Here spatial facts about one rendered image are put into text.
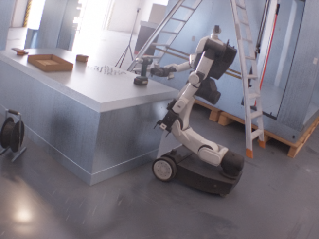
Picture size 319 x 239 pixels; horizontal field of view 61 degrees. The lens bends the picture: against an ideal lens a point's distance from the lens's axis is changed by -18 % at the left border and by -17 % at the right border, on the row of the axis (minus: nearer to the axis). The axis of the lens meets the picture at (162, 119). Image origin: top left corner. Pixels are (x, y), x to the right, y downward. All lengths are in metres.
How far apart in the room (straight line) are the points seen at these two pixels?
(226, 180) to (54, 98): 1.49
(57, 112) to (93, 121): 0.41
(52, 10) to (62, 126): 2.26
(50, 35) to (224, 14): 2.46
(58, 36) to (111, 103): 2.16
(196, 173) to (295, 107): 2.06
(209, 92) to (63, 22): 2.25
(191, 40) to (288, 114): 1.80
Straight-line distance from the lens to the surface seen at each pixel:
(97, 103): 2.01
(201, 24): 4.67
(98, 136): 2.15
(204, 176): 2.49
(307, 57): 4.11
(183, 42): 4.80
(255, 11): 4.36
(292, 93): 4.15
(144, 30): 8.62
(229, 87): 4.44
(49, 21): 4.34
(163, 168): 2.57
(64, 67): 2.68
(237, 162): 2.54
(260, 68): 7.88
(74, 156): 2.36
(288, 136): 4.23
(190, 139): 2.65
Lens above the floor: 1.27
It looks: 18 degrees down
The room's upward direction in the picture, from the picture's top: 14 degrees clockwise
